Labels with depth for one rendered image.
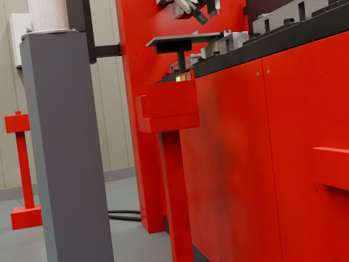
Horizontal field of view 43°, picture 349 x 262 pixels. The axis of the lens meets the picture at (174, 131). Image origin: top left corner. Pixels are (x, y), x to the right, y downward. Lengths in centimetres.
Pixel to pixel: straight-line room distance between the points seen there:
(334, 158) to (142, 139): 188
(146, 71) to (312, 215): 181
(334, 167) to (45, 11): 101
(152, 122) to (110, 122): 360
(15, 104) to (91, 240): 335
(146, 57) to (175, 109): 130
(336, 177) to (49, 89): 90
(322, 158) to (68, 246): 87
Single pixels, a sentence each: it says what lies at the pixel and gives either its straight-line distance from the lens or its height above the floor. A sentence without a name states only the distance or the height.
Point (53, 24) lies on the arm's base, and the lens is 149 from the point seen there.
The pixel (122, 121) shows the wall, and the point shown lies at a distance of 501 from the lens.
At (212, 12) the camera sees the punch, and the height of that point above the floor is 110.
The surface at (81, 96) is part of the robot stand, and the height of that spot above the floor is 80.
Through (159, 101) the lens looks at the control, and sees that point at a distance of 138.
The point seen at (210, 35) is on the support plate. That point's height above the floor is 99.
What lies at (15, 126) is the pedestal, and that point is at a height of 72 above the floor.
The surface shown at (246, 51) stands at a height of 86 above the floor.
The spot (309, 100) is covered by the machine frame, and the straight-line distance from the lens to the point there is 96.
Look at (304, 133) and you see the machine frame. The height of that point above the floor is 65.
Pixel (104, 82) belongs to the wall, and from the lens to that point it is 497.
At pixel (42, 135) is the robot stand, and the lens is 142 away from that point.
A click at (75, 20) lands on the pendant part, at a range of 279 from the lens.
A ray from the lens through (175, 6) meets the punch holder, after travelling 230.
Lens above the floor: 73
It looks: 3 degrees down
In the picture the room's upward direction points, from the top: 7 degrees counter-clockwise
